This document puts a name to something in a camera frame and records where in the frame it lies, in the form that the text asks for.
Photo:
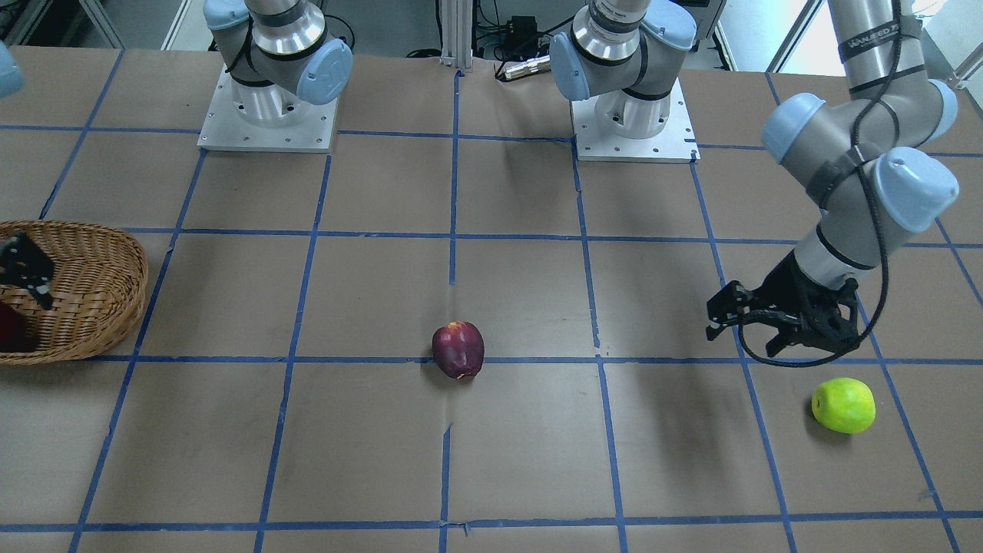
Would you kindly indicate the silver metal connector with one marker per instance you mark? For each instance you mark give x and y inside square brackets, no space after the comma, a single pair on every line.
[527,68]

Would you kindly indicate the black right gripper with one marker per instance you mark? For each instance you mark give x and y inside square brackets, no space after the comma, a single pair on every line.
[23,259]

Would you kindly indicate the woven wicker basket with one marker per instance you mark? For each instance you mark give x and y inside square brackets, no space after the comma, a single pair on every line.
[99,288]

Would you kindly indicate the green apple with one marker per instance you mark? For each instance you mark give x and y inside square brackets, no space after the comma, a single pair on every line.
[843,405]

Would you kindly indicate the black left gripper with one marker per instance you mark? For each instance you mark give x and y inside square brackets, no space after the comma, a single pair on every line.
[786,285]

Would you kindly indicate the dark red apple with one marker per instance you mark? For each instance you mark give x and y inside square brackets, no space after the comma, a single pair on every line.
[458,349]

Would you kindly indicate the aluminium frame post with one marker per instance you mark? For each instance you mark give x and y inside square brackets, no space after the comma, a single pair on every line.
[456,31]

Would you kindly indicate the black electronics box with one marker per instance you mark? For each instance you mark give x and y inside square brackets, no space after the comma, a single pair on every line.
[520,36]

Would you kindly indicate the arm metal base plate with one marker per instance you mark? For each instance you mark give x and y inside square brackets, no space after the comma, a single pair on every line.
[269,119]
[637,146]

